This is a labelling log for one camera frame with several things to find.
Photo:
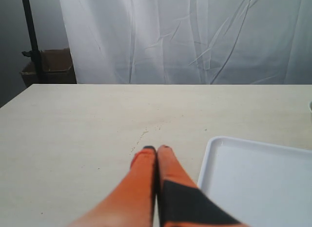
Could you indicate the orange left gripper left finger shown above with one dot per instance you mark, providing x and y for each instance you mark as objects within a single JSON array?
[{"x": 132, "y": 202}]

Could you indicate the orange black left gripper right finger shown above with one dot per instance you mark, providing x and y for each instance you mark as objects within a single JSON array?
[{"x": 181, "y": 202}]

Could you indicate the white plastic tray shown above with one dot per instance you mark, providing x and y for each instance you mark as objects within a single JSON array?
[{"x": 262, "y": 185}]

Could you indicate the brown cardboard box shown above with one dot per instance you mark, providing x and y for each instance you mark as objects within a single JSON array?
[{"x": 57, "y": 66}]

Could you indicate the white ceramic bowl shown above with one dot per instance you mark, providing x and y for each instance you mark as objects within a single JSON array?
[{"x": 310, "y": 107}]

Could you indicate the white fabric curtain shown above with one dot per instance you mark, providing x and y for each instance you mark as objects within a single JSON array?
[{"x": 190, "y": 41}]

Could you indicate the black stand pole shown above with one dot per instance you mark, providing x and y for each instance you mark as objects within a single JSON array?
[{"x": 34, "y": 54}]

